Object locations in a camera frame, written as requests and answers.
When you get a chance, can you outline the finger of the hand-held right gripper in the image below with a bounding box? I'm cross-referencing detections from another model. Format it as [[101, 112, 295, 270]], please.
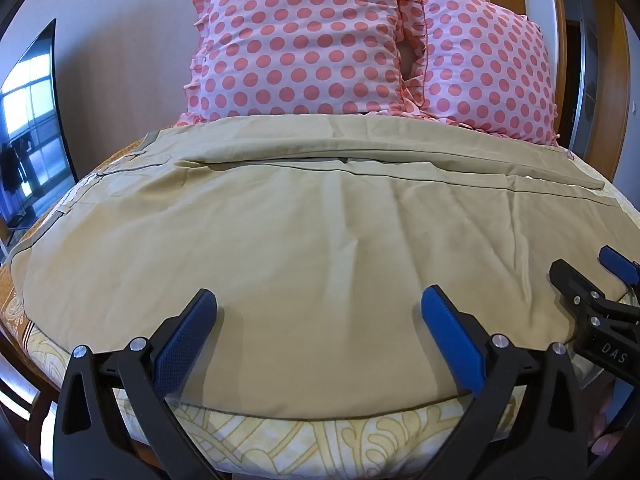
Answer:
[[549, 259, 610, 322], [598, 245, 640, 291]]

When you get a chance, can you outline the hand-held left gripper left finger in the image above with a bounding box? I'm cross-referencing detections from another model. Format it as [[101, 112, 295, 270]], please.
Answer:
[[54, 288, 221, 480]]

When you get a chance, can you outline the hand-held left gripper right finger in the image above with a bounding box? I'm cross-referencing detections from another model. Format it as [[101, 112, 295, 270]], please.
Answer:
[[420, 285, 584, 480]]

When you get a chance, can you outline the olive-tan blanket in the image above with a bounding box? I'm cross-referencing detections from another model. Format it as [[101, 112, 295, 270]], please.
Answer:
[[10, 114, 640, 421]]

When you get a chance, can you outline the person's right hand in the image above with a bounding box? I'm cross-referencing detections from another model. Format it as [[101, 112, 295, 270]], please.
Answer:
[[586, 379, 629, 462]]

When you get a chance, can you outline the wooden door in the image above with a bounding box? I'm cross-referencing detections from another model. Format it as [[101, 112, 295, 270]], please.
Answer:
[[567, 0, 640, 188]]

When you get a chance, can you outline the yellow patterned bed sheet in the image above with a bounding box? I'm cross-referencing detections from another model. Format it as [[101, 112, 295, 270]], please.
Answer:
[[0, 146, 640, 477]]

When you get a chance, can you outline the pink polka dot pillow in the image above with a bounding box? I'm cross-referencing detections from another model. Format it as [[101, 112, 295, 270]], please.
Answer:
[[394, 0, 562, 148], [175, 0, 432, 128]]

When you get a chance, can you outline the black flat screen television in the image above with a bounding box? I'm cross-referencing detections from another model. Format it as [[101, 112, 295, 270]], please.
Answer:
[[0, 19, 77, 250]]

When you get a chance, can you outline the wooden headboard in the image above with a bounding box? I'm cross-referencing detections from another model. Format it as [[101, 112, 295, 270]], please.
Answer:
[[481, 0, 568, 153]]

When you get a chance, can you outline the dark wooden bed frame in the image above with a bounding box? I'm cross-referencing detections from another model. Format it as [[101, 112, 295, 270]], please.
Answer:
[[0, 330, 68, 466]]

